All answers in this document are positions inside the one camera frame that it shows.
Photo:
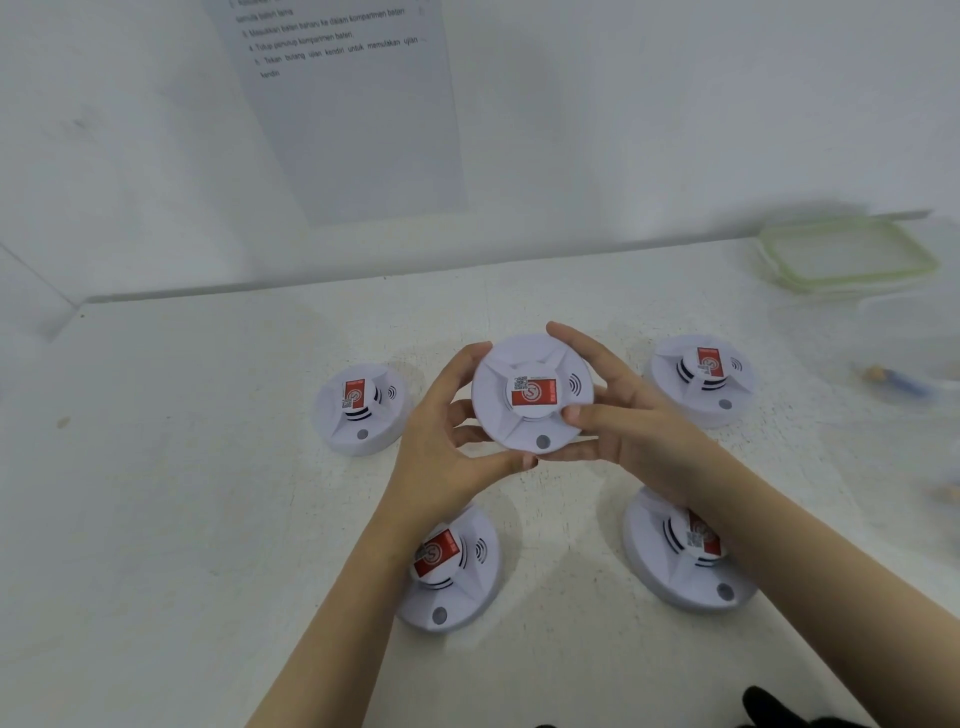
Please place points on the person's black clothing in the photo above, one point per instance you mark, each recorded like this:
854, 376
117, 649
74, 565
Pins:
787, 712

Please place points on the person's left middle finger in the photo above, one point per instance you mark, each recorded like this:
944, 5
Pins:
461, 411

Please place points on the person's left hand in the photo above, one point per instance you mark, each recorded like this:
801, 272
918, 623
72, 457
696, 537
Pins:
424, 457

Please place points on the person's right hand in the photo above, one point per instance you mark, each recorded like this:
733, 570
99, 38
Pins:
660, 442

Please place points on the person's right forearm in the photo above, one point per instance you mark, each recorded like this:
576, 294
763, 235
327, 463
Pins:
825, 600

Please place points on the white printed instruction sheet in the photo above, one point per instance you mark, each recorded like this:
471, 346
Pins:
352, 127

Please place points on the person's left forearm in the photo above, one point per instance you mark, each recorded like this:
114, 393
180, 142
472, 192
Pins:
352, 622

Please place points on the clear plastic container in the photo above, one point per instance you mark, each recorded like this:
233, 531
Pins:
862, 330

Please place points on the white round smoke detector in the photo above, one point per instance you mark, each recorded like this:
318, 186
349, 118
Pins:
360, 420
457, 592
705, 397
675, 570
517, 424

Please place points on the person's left thumb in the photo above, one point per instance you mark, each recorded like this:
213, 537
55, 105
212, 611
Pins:
506, 469

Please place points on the person's right thumb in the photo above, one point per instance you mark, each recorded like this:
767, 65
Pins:
596, 418

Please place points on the orange and blue battery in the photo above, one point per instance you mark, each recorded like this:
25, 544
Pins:
896, 379

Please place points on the green-rimmed clear container lid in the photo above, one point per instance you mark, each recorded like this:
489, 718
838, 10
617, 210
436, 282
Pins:
847, 255

